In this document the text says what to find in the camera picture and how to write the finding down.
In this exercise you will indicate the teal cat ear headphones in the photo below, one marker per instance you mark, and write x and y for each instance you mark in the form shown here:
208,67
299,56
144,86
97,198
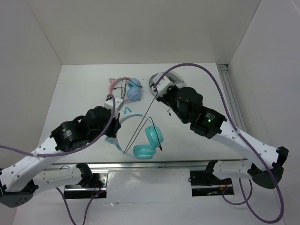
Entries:
153,133

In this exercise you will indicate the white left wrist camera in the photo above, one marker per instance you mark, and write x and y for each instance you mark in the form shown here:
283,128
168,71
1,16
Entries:
114,104

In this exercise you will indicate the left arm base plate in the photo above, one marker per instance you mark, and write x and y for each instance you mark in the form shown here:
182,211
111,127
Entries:
96,188

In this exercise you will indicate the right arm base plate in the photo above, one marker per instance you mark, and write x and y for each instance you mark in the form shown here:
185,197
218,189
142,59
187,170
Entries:
206,185

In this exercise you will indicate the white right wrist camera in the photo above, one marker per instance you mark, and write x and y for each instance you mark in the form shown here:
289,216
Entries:
162,86

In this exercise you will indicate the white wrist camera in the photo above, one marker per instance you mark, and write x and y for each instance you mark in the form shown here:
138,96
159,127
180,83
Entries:
114,104
162,86

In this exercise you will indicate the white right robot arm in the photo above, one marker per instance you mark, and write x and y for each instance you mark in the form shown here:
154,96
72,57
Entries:
263,164

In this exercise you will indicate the aluminium side rail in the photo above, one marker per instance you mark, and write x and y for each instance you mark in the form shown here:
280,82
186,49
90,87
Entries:
231,96

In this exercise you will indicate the aluminium table edge rail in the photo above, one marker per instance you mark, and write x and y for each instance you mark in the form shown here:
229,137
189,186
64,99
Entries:
148,165

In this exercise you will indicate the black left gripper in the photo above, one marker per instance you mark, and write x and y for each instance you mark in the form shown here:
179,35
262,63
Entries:
116,126

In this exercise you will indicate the pink blue cat ear headphones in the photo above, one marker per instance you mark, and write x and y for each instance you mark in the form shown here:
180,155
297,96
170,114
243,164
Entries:
130,88

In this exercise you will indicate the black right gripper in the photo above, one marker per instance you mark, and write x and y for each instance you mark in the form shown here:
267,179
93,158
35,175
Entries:
162,98

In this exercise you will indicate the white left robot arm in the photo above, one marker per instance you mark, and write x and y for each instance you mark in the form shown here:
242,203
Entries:
29,177

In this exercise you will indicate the white grey headphones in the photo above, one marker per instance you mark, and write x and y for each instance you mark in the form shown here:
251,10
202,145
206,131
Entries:
172,76

